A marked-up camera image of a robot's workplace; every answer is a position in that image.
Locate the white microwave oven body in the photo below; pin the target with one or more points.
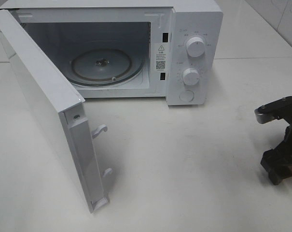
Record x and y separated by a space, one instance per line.
64 29

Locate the lower white timer knob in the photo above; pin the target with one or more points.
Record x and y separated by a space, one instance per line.
190 77

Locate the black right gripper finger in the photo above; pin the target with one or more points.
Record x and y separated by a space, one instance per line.
277 163

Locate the round white door button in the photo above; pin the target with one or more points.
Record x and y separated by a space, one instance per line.
186 96

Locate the upper white power knob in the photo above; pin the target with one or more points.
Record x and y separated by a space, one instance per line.
195 46

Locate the white microwave door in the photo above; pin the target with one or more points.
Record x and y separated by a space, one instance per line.
58 109

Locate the glass microwave turntable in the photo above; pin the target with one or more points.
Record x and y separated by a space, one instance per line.
104 67

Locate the white warning label sticker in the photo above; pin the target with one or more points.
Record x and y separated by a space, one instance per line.
160 56

